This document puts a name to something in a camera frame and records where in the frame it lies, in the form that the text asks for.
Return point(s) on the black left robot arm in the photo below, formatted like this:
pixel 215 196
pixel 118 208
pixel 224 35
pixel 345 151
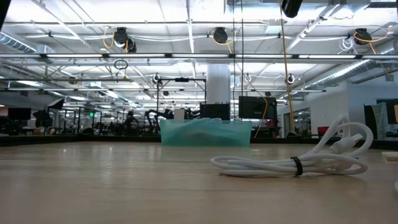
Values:
pixel 3 12

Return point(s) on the person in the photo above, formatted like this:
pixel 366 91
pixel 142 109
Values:
pixel 131 124

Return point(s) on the black background monitor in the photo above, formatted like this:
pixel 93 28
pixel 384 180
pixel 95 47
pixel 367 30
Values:
pixel 258 107

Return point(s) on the long ceiling light strip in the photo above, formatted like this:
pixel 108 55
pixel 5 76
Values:
pixel 199 56

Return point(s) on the black background rig frame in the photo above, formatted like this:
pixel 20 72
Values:
pixel 182 80

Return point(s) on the black background robot arm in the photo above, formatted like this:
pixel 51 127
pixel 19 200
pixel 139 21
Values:
pixel 155 115

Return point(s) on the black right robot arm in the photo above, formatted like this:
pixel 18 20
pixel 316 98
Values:
pixel 292 7

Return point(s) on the red box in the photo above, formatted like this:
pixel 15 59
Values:
pixel 323 130

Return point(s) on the white pillar with black base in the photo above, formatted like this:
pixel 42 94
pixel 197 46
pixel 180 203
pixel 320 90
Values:
pixel 217 84

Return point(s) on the small white box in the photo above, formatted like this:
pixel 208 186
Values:
pixel 179 115

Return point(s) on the green translucent plastic bin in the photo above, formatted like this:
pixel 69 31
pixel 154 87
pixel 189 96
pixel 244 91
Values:
pixel 205 135

